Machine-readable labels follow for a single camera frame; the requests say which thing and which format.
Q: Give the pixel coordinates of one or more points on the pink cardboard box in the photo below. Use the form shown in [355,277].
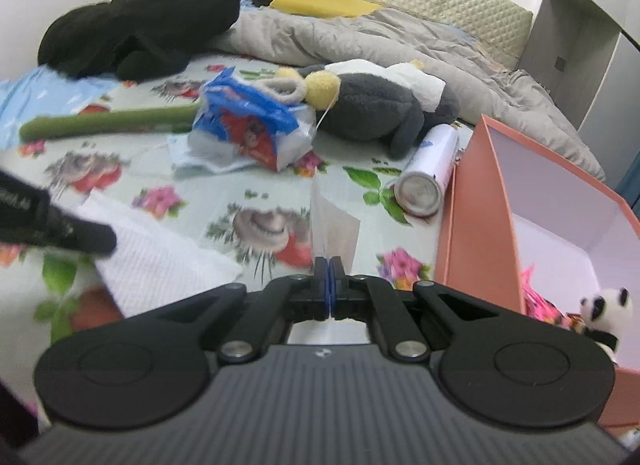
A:
[531,234]

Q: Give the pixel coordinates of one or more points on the black garment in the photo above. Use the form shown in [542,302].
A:
[135,40]

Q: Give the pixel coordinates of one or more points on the green massage brush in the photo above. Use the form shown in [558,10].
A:
[163,119]

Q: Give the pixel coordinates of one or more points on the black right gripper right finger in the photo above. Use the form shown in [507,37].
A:
[408,326]

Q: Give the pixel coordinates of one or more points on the translucent white pouch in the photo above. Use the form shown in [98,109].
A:
[333,231]

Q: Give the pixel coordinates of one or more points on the yellow pillow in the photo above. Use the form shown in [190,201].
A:
[325,8]

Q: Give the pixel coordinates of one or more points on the grey bedside cabinet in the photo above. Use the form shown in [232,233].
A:
[572,45]

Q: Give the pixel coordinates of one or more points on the small panda plush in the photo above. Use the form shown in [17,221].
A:
[606,317]

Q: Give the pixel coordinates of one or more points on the blue tissue pack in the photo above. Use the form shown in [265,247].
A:
[265,121]

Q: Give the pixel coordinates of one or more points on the beige quilted duvet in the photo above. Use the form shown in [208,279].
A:
[386,37]

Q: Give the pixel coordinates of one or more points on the white spray can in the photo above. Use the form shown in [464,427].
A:
[421,187]

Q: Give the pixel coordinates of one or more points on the grey penguin plush toy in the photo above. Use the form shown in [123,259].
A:
[358,100]

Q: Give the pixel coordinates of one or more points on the white paper towel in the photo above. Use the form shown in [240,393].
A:
[152,266]

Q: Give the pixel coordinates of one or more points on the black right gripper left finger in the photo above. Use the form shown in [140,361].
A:
[238,326]

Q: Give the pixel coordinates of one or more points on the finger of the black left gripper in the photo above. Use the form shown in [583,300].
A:
[28,217]

